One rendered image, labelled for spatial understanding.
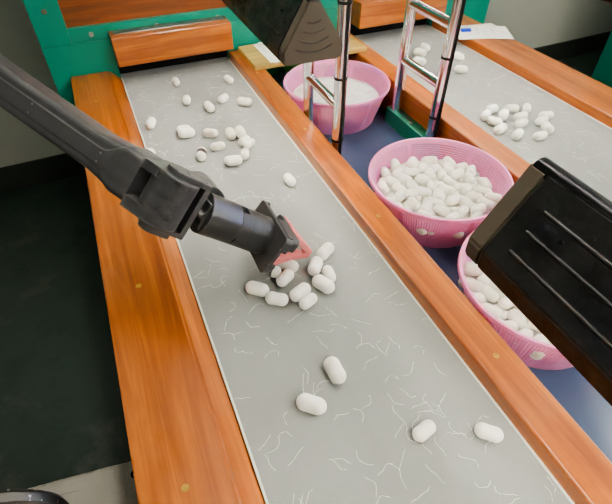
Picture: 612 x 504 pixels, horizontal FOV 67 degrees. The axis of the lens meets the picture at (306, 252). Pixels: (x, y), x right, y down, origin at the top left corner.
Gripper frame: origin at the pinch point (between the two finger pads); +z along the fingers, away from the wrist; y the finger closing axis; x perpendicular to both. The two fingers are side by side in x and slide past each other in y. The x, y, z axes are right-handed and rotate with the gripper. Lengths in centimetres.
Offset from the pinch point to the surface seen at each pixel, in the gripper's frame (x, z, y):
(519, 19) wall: -109, 187, 175
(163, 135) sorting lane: 9.9, -9.9, 48.0
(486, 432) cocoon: -4.3, 6.4, -34.9
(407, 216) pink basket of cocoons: -12.6, 15.5, 1.9
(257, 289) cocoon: 6.4, -7.1, -4.4
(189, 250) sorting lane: 12.3, -11.6, 9.6
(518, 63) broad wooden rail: -54, 60, 44
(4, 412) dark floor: 107, -9, 46
